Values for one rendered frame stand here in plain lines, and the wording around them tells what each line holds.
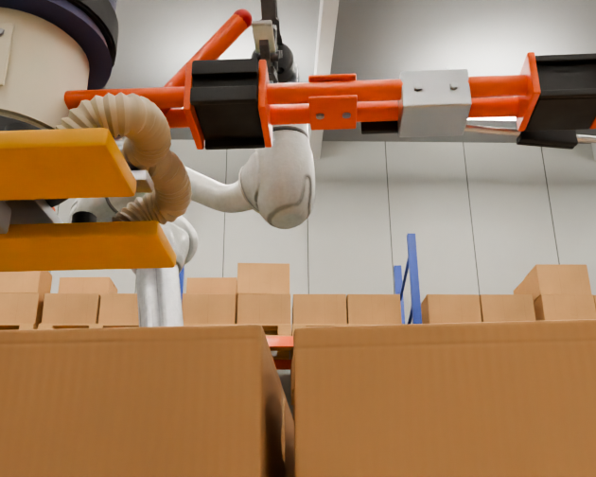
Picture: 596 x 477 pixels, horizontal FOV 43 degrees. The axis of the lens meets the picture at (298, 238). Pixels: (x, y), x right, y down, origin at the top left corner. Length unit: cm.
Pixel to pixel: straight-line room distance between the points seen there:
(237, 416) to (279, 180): 87
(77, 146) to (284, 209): 71
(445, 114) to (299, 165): 58
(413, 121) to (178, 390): 42
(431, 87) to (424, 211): 955
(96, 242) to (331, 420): 43
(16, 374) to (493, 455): 32
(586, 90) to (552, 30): 835
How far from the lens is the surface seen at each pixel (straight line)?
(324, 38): 831
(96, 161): 68
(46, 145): 68
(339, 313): 829
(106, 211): 174
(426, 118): 81
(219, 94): 78
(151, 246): 85
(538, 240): 1058
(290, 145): 136
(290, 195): 132
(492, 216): 1054
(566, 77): 83
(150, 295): 176
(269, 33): 117
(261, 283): 837
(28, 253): 90
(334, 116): 82
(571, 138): 90
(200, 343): 52
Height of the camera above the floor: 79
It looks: 23 degrees up
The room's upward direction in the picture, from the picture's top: 1 degrees counter-clockwise
